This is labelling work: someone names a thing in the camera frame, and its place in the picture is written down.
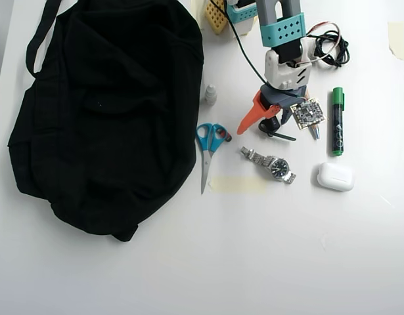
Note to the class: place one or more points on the wooden ballpoint pen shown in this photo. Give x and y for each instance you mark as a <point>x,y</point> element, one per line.
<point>315,133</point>

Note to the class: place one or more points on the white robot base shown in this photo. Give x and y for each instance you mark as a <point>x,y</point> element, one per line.
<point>242,29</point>

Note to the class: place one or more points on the white earbuds case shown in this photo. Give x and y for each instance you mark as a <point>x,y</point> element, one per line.
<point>334,177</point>

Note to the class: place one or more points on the white dropper bottle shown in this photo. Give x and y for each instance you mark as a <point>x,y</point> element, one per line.
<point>211,95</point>

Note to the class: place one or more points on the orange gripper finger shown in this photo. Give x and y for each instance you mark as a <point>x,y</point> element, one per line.
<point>254,111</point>

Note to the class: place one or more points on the black fabric bag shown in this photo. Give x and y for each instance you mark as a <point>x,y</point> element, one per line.
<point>106,131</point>

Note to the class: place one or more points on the grey teal white robot arm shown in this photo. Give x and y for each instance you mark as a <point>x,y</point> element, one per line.
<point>280,33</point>

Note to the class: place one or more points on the square camera circuit board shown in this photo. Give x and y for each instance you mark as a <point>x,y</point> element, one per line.
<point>308,113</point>

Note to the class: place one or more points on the torn beige tape piece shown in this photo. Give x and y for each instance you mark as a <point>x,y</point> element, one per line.
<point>397,39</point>

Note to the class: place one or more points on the yellow perforated block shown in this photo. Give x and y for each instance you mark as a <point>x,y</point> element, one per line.
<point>216,16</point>

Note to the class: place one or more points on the silver wrist watch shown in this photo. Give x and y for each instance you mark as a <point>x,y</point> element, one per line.
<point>280,165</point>

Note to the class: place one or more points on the green marker pen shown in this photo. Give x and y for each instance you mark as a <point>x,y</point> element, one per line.
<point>337,124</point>

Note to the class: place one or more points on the long beige tape strip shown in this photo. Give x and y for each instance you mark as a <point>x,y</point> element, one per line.
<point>237,184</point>

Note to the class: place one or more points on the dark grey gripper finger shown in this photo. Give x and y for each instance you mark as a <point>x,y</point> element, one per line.
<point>284,116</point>

